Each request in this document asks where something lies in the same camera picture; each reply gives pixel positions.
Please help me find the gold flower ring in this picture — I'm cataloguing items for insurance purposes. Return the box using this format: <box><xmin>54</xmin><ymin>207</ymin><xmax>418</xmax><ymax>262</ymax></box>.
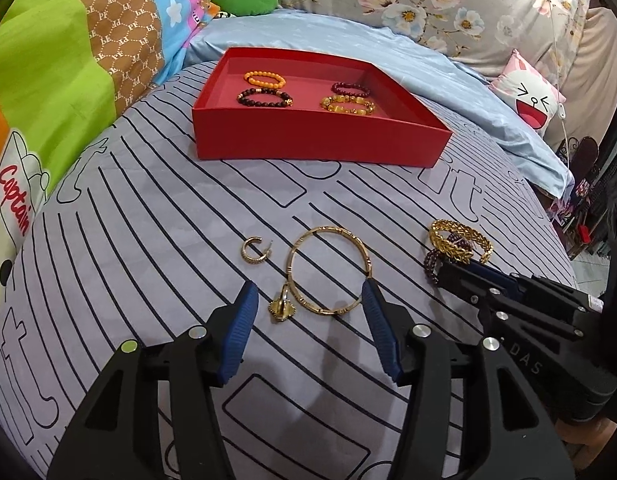
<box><xmin>267</xmin><ymin>283</ymin><xmax>298</xmax><ymax>323</ymax></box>

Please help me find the gold hoop earring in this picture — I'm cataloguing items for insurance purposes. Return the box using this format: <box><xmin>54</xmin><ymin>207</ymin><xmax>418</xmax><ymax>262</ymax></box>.
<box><xmin>240</xmin><ymin>236</ymin><xmax>273</xmax><ymax>266</ymax></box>

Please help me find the garnet multi-strand bead bracelet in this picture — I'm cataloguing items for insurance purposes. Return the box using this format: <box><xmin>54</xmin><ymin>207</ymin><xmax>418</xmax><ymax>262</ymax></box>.
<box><xmin>423</xmin><ymin>238</ymin><xmax>472</xmax><ymax>286</ymax></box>

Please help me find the black bead bracelet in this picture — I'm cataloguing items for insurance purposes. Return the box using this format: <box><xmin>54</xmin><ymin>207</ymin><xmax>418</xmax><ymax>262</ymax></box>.
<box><xmin>236</xmin><ymin>88</ymin><xmax>294</xmax><ymax>110</ymax></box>

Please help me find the yellow cat-eye bead bracelet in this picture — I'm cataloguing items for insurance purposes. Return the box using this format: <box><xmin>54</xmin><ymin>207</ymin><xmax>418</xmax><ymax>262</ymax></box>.
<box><xmin>319</xmin><ymin>94</ymin><xmax>377</xmax><ymax>117</ymax></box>

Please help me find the orange bead bracelet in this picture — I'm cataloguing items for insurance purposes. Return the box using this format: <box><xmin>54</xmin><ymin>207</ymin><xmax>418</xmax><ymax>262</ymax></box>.
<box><xmin>242</xmin><ymin>70</ymin><xmax>288</xmax><ymax>90</ymax></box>

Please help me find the dark red bead bracelet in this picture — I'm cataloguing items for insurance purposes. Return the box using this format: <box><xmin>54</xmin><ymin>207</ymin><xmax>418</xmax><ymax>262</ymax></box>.
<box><xmin>330</xmin><ymin>80</ymin><xmax>372</xmax><ymax>100</ymax></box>

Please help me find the red jewelry tray box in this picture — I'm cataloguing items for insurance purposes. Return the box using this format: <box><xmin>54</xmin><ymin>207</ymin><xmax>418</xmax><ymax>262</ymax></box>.
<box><xmin>191</xmin><ymin>47</ymin><xmax>451</xmax><ymax>168</ymax></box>

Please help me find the grey line-pattern bed sheet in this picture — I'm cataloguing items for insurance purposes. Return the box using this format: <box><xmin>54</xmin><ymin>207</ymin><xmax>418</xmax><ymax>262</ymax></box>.
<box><xmin>0</xmin><ymin>62</ymin><xmax>575</xmax><ymax>479</ymax></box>

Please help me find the pink laughing cat pillow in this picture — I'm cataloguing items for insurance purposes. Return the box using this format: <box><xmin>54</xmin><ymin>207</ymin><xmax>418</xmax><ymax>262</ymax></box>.
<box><xmin>488</xmin><ymin>49</ymin><xmax>566</xmax><ymax>138</ymax></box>

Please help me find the light blue blanket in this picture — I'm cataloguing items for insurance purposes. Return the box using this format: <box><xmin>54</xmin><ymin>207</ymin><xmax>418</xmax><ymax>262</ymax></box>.
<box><xmin>184</xmin><ymin>9</ymin><xmax>575</xmax><ymax>198</ymax></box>

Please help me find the grey floral pillow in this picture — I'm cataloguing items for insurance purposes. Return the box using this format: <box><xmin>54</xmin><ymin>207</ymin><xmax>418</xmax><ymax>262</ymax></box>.
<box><xmin>213</xmin><ymin>0</ymin><xmax>617</xmax><ymax>146</ymax></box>

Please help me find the colourful cartoon monkey quilt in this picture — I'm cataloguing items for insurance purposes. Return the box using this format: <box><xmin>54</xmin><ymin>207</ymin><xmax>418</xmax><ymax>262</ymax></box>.
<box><xmin>0</xmin><ymin>0</ymin><xmax>212</xmax><ymax>307</ymax></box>

